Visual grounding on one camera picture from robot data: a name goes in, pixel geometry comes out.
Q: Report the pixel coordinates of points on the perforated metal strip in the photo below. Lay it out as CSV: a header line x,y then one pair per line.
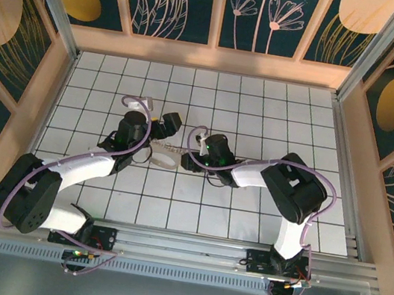
x,y
176,274

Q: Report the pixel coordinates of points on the left controller board green light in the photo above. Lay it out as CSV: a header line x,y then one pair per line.
x,y
79,253

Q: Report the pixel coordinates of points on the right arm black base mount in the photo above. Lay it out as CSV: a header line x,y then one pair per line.
x,y
257,261

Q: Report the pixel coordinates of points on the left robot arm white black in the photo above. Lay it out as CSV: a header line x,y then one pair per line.
x,y
83,170

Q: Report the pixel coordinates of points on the right controller board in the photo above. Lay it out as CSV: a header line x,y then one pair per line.
x,y
297,284

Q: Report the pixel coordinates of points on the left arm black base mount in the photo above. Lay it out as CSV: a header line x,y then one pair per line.
x,y
106,234

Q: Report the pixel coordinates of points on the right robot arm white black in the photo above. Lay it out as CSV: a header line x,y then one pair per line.
x,y
251,175

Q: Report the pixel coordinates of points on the aluminium mounting rail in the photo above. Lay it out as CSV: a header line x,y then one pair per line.
x,y
180,245

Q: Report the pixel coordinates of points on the right aluminium frame post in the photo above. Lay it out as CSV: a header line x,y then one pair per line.
x,y
376,49

